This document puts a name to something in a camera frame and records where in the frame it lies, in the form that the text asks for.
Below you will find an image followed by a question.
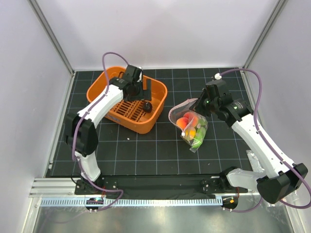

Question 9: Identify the peach toy fruit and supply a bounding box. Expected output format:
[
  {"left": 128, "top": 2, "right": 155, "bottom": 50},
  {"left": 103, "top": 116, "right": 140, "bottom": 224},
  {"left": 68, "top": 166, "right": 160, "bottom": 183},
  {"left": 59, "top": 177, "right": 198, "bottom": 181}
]
[{"left": 176, "top": 112, "right": 198, "bottom": 130}]

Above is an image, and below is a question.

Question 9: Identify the pink dotted zip bag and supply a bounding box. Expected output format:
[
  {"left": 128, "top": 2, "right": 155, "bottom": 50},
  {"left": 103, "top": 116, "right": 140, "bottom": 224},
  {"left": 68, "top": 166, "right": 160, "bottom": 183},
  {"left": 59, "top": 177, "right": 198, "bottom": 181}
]
[{"left": 168, "top": 98, "right": 208, "bottom": 152}]

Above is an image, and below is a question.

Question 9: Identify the dark purple toy fruit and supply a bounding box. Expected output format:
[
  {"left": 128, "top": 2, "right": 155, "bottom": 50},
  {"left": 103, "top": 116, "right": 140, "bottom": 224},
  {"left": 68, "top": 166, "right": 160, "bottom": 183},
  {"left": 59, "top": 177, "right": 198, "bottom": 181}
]
[{"left": 142, "top": 102, "right": 153, "bottom": 113}]

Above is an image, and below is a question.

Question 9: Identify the small green toy vegetable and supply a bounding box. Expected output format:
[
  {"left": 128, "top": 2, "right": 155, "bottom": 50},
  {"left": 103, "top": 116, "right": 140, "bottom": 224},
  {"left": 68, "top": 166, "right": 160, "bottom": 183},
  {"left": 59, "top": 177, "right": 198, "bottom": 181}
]
[{"left": 196, "top": 118, "right": 208, "bottom": 129}]

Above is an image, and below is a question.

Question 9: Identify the orange plastic basket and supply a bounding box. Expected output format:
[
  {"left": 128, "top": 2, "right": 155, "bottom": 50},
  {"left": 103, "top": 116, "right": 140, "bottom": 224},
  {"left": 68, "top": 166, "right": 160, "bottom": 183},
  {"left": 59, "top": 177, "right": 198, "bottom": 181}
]
[{"left": 86, "top": 66, "right": 168, "bottom": 134}]

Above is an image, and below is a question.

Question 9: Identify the long green toy vegetable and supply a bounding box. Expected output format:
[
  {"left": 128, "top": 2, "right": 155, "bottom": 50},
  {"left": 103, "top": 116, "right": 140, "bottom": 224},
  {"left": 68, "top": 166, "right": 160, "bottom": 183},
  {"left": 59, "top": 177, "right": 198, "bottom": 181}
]
[{"left": 190, "top": 128, "right": 207, "bottom": 152}]

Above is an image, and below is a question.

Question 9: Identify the yellow orange toy fruit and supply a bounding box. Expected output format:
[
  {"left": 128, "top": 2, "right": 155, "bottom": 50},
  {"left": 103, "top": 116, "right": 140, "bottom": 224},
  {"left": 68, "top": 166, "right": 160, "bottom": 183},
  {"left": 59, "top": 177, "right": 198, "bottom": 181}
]
[{"left": 184, "top": 127, "right": 196, "bottom": 140}]

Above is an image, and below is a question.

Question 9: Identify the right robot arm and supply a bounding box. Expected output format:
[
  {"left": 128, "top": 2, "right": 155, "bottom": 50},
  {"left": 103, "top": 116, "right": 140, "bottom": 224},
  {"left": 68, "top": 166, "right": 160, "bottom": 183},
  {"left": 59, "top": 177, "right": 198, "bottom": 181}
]
[{"left": 190, "top": 80, "right": 308, "bottom": 204}]

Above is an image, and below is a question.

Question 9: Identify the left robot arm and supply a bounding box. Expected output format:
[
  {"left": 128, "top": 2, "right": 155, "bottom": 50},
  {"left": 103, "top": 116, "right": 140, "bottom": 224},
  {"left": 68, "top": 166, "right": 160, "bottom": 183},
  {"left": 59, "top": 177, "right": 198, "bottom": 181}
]
[{"left": 65, "top": 65, "right": 151, "bottom": 194}]

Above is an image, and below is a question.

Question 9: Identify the black base bar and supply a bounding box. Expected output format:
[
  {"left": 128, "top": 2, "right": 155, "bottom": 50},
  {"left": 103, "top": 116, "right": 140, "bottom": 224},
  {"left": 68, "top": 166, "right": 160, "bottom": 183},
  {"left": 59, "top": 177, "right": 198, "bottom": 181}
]
[{"left": 74, "top": 174, "right": 248, "bottom": 200}]

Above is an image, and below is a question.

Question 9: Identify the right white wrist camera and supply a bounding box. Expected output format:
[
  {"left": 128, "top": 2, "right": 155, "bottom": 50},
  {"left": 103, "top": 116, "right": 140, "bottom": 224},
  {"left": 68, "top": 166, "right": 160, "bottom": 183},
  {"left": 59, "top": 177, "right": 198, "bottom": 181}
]
[{"left": 214, "top": 73, "right": 222, "bottom": 80}]

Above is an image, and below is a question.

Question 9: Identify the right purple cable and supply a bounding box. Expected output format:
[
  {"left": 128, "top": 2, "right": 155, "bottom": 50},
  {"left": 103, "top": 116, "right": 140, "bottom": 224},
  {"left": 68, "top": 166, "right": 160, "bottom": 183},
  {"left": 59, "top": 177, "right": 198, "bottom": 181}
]
[{"left": 220, "top": 68, "right": 311, "bottom": 213}]

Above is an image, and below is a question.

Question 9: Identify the white slotted cable duct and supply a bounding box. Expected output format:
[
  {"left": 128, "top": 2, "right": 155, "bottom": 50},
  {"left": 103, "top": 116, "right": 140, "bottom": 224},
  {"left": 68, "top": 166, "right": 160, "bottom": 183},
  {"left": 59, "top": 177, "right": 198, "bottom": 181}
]
[{"left": 40, "top": 196, "right": 223, "bottom": 207}]

